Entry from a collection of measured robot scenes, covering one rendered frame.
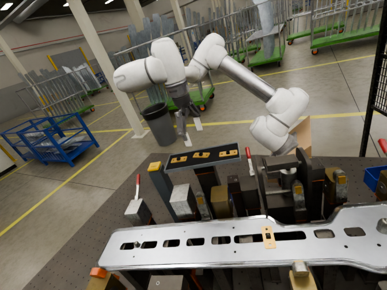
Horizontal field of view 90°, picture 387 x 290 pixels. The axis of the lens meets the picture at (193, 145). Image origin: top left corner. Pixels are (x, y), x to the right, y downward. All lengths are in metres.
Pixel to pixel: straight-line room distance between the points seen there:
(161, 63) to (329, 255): 0.83
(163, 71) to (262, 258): 0.73
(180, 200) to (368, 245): 0.62
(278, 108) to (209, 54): 0.52
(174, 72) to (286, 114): 0.76
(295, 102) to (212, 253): 0.92
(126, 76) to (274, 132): 0.89
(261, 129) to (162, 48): 0.78
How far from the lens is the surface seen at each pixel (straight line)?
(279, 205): 0.93
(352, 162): 1.58
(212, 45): 1.29
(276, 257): 0.77
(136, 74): 0.79
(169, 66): 0.75
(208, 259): 0.79
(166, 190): 1.09
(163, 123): 3.54
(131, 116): 4.51
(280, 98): 1.26
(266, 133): 1.27
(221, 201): 0.82
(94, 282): 0.89
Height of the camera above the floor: 1.68
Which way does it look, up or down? 29 degrees down
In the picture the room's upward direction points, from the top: 20 degrees counter-clockwise
